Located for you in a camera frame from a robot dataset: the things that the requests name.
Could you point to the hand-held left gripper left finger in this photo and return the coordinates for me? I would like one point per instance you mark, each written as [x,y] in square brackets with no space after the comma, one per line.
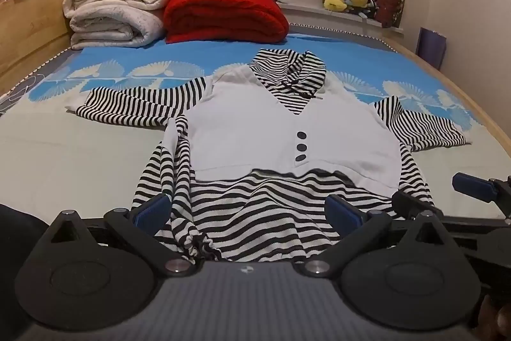
[153,214]

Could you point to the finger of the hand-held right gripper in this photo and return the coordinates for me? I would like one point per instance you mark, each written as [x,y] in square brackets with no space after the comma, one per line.
[411,203]
[475,186]

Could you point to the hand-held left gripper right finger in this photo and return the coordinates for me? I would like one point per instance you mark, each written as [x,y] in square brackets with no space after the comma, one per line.
[344,215]

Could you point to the striped and white hooded dress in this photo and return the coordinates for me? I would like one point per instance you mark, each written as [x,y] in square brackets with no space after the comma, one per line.
[247,133]

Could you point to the person's right hand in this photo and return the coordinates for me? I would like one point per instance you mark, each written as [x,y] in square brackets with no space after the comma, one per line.
[495,319]

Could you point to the blue and white bed blanket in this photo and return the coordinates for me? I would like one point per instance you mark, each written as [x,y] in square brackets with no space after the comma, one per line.
[99,149]

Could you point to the purple box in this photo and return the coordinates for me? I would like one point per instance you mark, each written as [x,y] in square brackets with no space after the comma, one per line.
[431,45]

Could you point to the white folded towel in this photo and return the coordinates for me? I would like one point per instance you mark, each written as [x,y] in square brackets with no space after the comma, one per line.
[115,30]

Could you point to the dark red plush cushion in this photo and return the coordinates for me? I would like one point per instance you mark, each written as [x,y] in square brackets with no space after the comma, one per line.
[390,3]

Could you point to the white windowsill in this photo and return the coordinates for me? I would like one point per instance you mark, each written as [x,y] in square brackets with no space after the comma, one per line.
[311,15]

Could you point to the striped plush toy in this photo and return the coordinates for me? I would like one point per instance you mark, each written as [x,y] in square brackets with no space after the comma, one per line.
[372,3]

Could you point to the red folded blanket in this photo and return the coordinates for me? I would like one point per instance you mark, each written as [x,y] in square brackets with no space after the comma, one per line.
[223,13]

